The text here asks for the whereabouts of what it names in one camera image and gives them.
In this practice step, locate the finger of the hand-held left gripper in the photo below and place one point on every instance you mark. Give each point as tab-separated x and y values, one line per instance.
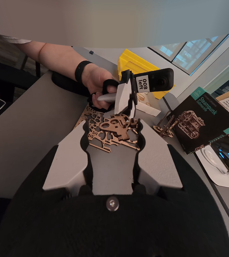
122	98
134	111

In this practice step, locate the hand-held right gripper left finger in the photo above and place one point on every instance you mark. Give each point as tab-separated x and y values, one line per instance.
66	158

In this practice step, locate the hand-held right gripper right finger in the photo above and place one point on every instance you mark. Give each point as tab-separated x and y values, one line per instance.
156	160

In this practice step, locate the wooden model part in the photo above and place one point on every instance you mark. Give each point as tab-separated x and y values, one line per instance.
114	128

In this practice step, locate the person's left forearm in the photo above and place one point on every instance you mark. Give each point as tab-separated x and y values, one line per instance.
54	56

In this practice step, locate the small wooden model assembly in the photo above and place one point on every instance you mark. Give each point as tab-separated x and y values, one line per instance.
164	129

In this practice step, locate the laser-cut wooden parts sheet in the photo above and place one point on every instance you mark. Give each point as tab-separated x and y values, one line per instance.
95	128

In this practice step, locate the black model kit box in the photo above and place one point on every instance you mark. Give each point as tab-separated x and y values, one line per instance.
202	120

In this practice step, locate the person's left hand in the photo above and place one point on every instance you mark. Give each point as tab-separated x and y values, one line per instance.
98	78

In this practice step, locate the white cardboard box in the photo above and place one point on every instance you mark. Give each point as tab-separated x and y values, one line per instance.
148	107

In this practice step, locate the yellow plastic bin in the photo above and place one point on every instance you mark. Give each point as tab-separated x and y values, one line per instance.
138	64

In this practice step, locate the window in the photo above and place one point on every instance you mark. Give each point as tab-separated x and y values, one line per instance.
188	54

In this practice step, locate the black wristband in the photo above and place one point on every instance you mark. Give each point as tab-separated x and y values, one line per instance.
81	70

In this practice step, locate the dark monitor screen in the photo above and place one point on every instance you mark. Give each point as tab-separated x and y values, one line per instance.
228	152

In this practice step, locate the black office chair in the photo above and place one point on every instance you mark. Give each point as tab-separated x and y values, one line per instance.
8	74

